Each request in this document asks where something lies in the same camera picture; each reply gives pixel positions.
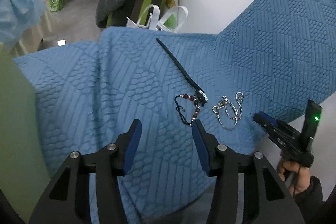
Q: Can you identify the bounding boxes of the silver ball chain necklace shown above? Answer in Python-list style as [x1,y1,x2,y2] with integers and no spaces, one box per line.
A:
[212,91,244,121]

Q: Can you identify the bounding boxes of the silver bangle ring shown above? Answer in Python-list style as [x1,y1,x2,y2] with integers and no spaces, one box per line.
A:
[217,101,239,130]

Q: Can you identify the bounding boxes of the red bead cord bracelet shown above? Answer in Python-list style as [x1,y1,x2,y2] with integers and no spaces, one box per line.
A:
[174,93,201,126]

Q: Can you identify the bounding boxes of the black hair stick with rhinestones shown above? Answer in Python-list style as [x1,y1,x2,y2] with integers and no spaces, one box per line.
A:
[156,38,208,106]

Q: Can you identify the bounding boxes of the right hand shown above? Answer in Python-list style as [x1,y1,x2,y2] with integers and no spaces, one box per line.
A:
[277,157,310,196]

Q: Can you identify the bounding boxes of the blue textured sofa cover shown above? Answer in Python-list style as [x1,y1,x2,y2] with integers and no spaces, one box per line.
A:
[15,0,335,223]

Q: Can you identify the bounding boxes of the green plastic stool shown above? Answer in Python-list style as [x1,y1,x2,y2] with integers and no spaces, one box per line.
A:
[106,0,165,27]

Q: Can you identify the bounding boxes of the white strapped tote bag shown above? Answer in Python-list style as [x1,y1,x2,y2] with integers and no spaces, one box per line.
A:
[126,5,189,33]

